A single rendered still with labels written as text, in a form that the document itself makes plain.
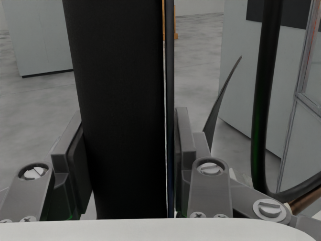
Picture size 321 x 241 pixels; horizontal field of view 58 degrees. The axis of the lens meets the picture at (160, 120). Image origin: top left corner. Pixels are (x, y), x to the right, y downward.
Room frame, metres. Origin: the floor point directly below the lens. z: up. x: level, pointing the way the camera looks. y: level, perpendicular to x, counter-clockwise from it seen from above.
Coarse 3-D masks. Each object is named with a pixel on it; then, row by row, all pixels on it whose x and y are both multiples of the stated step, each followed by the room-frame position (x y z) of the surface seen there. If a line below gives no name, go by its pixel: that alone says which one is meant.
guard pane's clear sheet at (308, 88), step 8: (320, 0) 1.35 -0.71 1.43; (320, 8) 1.34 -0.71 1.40; (320, 16) 1.33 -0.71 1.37; (320, 24) 1.31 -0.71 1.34; (320, 32) 1.30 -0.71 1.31; (312, 40) 1.35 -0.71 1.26; (320, 40) 1.28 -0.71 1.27; (312, 48) 1.33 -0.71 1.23; (320, 48) 1.27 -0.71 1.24; (312, 56) 1.32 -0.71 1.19; (320, 56) 1.26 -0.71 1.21; (312, 64) 1.31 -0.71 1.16; (320, 64) 1.24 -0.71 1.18; (312, 72) 1.29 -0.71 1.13; (320, 72) 1.23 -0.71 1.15; (304, 80) 1.35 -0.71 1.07; (312, 80) 1.28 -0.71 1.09; (320, 80) 1.21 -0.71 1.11; (304, 88) 1.33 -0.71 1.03; (312, 88) 1.26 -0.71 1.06; (320, 88) 1.20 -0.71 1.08; (312, 96) 1.25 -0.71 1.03; (320, 96) 1.19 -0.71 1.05; (320, 104) 1.17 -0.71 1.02
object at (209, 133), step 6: (234, 66) 0.40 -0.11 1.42; (228, 78) 0.38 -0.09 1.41; (222, 90) 0.37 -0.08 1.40; (222, 96) 0.40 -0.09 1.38; (216, 102) 0.36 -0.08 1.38; (216, 108) 0.38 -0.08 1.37; (210, 114) 0.35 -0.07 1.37; (216, 114) 0.42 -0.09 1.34; (210, 120) 0.36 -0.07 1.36; (204, 126) 0.34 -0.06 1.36; (210, 126) 0.38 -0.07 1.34; (204, 132) 0.34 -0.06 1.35; (210, 132) 0.40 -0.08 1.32; (210, 138) 0.42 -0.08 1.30; (210, 144) 0.43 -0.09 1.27; (210, 150) 0.44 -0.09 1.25
